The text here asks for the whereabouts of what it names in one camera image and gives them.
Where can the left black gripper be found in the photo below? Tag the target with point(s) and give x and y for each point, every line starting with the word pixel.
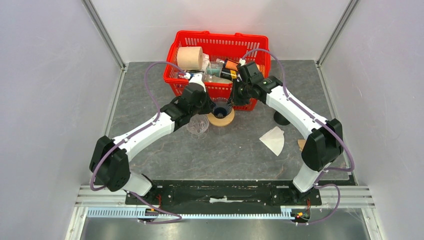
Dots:
pixel 210 104

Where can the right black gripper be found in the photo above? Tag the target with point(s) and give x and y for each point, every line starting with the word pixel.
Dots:
pixel 235 100

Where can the round wooden dripper holder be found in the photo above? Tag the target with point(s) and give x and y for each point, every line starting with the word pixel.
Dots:
pixel 221 122

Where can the white paper coffee filter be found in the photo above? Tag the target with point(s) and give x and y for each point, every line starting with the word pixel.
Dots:
pixel 274 140

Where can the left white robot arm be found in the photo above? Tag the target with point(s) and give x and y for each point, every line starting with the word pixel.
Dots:
pixel 110 162

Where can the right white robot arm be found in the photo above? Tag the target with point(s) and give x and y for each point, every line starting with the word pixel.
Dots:
pixel 322 146

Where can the clear glass dripper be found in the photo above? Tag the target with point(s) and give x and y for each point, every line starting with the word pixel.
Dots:
pixel 198 126

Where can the brown paper coffee filter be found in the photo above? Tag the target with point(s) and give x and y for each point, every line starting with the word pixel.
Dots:
pixel 301 144

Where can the black orange can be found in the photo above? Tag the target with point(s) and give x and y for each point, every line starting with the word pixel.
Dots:
pixel 229 70

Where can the red plastic shopping basket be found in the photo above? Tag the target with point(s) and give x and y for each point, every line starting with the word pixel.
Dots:
pixel 221 46

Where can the blue red small box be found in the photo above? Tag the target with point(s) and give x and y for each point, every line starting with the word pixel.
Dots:
pixel 182 75

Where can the clear plastic bottle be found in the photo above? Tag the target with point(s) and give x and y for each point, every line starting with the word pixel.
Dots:
pixel 213 70

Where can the beige paper towel roll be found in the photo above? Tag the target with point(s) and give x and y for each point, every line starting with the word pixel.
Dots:
pixel 190 57

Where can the glass beaker carafe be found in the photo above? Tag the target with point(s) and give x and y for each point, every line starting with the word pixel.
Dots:
pixel 220 130

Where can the dark red black cup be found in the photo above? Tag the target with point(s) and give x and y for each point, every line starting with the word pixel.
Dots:
pixel 280 119

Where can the left aluminium frame post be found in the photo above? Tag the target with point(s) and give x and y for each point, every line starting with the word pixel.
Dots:
pixel 95 17

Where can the aluminium frame post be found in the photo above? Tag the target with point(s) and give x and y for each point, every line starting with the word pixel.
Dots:
pixel 95 17
pixel 350 8

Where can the right aluminium frame post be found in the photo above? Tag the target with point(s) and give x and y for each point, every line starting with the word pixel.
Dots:
pixel 350 8

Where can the white slotted cable duct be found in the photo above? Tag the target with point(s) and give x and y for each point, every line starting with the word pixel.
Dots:
pixel 147 214

